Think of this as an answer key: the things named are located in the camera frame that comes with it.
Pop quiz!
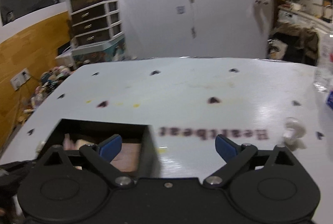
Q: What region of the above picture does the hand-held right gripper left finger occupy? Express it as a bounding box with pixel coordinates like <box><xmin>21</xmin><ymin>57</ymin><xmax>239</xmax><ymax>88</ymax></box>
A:
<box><xmin>36</xmin><ymin>134</ymin><xmax>135</xmax><ymax>189</ymax></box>

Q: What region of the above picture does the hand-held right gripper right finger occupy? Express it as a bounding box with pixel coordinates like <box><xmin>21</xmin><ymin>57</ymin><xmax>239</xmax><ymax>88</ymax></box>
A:
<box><xmin>202</xmin><ymin>135</ymin><xmax>300</xmax><ymax>189</ymax></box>

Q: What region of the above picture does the black box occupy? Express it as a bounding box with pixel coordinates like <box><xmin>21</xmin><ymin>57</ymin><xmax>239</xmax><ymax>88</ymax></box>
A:
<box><xmin>44</xmin><ymin>118</ymin><xmax>160</xmax><ymax>179</ymax></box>

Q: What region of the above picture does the rounded wooden block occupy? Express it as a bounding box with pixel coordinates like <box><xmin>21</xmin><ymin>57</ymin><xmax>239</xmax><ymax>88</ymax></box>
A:
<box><xmin>75</xmin><ymin>139</ymin><xmax>102</xmax><ymax>151</ymax></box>

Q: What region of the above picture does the pink plastic clip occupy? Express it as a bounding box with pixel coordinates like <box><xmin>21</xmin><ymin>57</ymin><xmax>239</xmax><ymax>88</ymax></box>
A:
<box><xmin>63</xmin><ymin>134</ymin><xmax>79</xmax><ymax>151</ymax></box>

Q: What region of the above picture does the white plastic clip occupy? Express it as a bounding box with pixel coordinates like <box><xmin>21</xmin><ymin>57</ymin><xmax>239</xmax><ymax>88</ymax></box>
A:
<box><xmin>283</xmin><ymin>117</ymin><xmax>307</xmax><ymax>149</ymax></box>

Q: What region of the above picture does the pile of plush toys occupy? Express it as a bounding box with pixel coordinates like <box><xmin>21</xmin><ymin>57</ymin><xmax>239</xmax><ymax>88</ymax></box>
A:
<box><xmin>25</xmin><ymin>65</ymin><xmax>77</xmax><ymax>114</ymax></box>

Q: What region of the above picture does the colourful printed box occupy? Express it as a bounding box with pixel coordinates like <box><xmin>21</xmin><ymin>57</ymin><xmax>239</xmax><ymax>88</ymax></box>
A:
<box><xmin>72</xmin><ymin>36</ymin><xmax>128</xmax><ymax>64</ymax></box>

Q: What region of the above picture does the white storage box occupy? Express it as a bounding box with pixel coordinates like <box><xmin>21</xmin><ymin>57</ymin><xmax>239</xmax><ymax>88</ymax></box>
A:
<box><xmin>55</xmin><ymin>51</ymin><xmax>76</xmax><ymax>69</ymax></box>

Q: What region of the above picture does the clear plastic bottle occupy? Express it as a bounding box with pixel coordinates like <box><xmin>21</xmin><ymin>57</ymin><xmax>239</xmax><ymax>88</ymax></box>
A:
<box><xmin>313</xmin><ymin>31</ymin><xmax>333</xmax><ymax>111</ymax></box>

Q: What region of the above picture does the white drawer cabinet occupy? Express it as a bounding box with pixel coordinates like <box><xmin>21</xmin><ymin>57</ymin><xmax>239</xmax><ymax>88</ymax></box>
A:
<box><xmin>68</xmin><ymin>0</ymin><xmax>126</xmax><ymax>48</ymax></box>

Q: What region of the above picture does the cluttered storage shelf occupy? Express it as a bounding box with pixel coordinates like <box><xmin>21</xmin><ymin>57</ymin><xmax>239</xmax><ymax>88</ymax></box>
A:
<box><xmin>268</xmin><ymin>0</ymin><xmax>333</xmax><ymax>65</ymax></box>

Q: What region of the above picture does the white wall socket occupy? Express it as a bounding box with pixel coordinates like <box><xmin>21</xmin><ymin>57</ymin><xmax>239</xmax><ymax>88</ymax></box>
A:
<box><xmin>19</xmin><ymin>67</ymin><xmax>31</xmax><ymax>82</ymax></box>
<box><xmin>10</xmin><ymin>75</ymin><xmax>22</xmax><ymax>91</ymax></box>

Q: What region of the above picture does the hanging cord with charms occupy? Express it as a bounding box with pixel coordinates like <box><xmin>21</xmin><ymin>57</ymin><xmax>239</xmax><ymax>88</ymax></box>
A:
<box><xmin>188</xmin><ymin>0</ymin><xmax>198</xmax><ymax>39</ymax></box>

